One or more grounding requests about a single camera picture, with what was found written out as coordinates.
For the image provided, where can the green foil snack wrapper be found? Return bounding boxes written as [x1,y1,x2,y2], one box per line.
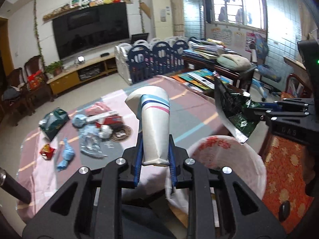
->
[214,77,260,144]

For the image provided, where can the red cardboard box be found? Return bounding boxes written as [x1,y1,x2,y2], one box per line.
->
[95,115,123,129]

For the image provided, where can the clear printed plastic bag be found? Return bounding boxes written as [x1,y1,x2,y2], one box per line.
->
[80,125,108,159]

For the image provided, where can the striped white paper cup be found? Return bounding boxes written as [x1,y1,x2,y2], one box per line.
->
[125,86,170,166]

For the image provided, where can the white toothpaste box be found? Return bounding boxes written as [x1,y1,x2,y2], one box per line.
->
[85,111,118,123]

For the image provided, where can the pink wrapper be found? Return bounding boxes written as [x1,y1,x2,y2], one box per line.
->
[85,101,111,117]

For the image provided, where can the light blue face mask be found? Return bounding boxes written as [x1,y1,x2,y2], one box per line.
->
[72,114,87,128]

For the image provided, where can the small red snack packet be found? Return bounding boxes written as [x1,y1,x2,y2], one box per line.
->
[39,144,56,161]

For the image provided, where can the white tissue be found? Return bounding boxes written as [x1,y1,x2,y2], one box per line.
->
[98,125,113,139]

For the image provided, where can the white bin with plastic liner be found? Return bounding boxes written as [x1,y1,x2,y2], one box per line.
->
[165,134,267,216]

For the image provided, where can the red gold patterned sofa cushion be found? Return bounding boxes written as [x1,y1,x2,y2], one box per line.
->
[262,136,313,233]

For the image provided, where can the dark wooden coffee table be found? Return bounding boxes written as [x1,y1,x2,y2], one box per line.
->
[175,55,256,98]

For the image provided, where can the person legs in jeans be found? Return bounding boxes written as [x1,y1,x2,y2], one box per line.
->
[122,205,176,239]

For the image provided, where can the blue child chair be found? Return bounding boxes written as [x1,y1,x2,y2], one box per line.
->
[249,34,282,102]

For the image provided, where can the grey green cushion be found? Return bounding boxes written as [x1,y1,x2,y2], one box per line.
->
[216,54,251,72]

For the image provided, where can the colourful picture books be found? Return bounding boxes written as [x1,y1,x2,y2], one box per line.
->
[171,68,234,93]

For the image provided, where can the striped pink grey tablecloth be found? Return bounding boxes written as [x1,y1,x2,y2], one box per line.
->
[17,77,228,222]

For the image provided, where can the dark green tissue pack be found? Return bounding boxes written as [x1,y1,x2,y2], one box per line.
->
[38,108,70,141]

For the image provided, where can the navy white baby fence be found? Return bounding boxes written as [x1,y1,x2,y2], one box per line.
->
[114,36,189,85]

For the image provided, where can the wooden tv cabinet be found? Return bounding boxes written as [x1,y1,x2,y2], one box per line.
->
[47,53,117,96]

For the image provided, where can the black steel thermos bottle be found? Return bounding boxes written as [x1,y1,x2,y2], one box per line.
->
[0,168,31,204]

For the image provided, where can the potted green plant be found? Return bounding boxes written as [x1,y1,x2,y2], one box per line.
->
[44,61,63,77]

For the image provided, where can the wooden armchair with red box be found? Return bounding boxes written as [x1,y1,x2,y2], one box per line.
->
[24,55,54,102]

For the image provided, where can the red gift box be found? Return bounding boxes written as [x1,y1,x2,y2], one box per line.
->
[27,70,46,91]

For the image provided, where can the wooden armchair with bag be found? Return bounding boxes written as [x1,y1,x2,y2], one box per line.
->
[1,68,34,126]

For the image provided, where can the large black television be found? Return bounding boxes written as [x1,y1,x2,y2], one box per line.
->
[52,2,129,59]

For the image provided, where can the white standing air conditioner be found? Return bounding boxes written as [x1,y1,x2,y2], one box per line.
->
[152,0,174,40]

